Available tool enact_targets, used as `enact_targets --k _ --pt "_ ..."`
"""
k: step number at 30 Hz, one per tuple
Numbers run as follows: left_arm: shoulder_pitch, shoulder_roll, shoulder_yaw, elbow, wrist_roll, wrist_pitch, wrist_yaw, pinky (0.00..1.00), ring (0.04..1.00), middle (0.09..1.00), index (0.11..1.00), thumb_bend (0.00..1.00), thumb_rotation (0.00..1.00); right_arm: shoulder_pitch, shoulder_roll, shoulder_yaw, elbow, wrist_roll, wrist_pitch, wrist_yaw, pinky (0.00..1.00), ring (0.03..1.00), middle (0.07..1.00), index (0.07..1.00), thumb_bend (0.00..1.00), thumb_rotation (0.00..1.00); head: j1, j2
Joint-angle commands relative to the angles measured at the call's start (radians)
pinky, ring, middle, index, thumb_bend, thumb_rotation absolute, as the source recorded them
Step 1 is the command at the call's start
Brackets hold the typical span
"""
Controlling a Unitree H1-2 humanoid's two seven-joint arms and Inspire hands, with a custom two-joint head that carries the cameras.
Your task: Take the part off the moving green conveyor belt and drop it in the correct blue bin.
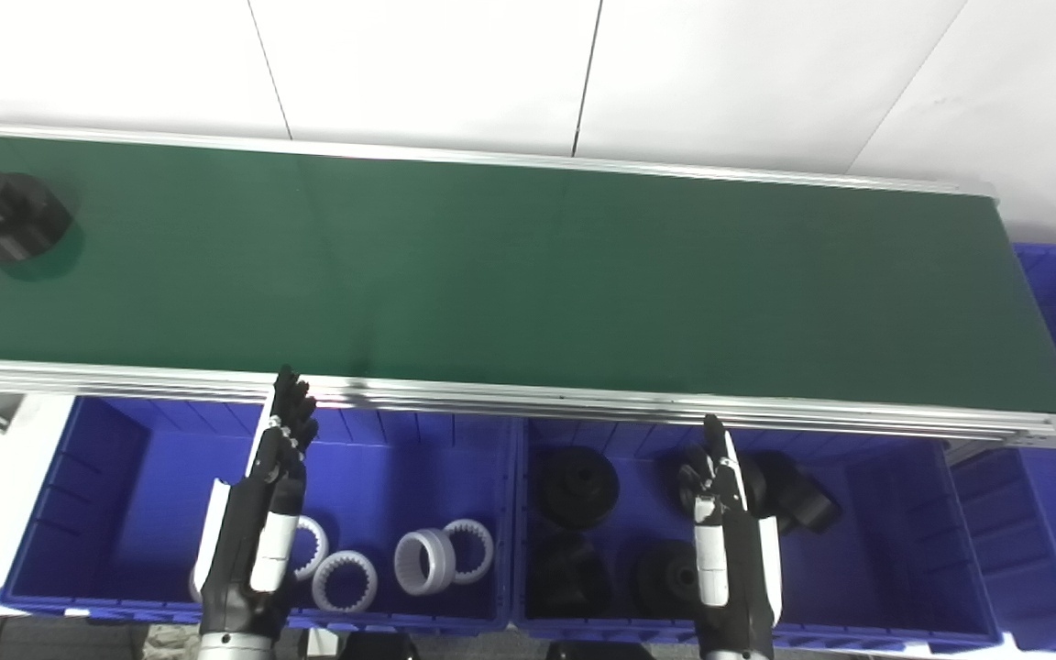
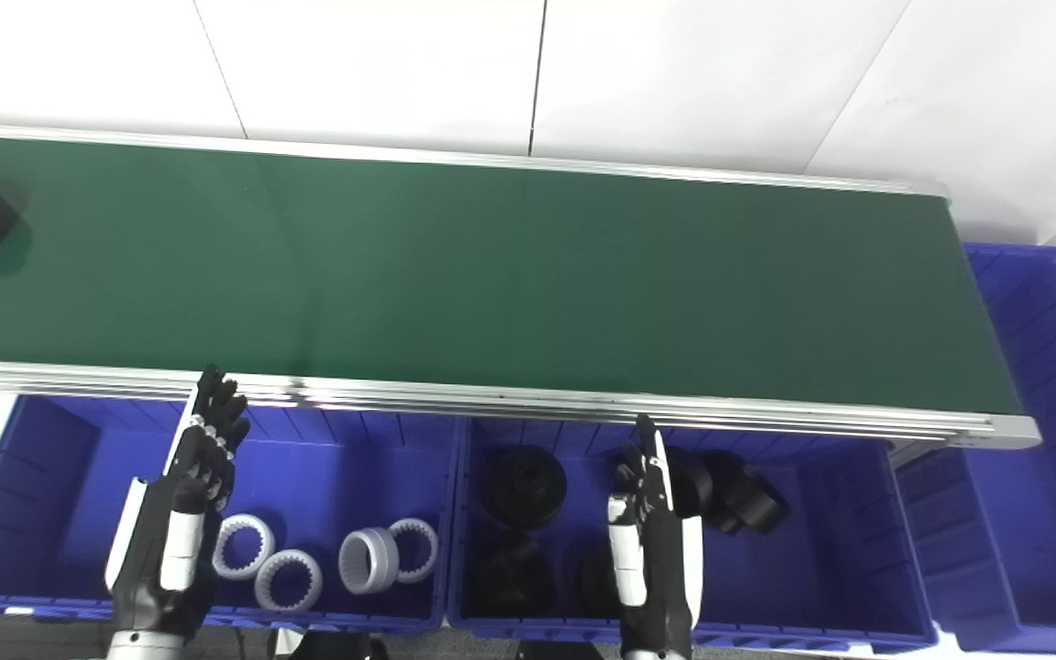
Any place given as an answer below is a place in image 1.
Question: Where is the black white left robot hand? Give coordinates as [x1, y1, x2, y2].
[189, 365, 320, 638]

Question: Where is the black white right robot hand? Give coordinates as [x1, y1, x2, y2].
[679, 414, 786, 656]

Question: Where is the black flanged hub part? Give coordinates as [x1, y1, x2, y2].
[539, 446, 622, 531]
[631, 539, 703, 620]
[0, 170, 73, 267]
[528, 532, 613, 620]
[679, 447, 843, 537]

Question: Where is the green conveyor belt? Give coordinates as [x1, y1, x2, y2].
[0, 121, 1056, 450]
[0, 133, 1056, 415]

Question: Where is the black robot leg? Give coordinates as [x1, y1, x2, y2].
[340, 631, 421, 660]
[546, 642, 657, 660]

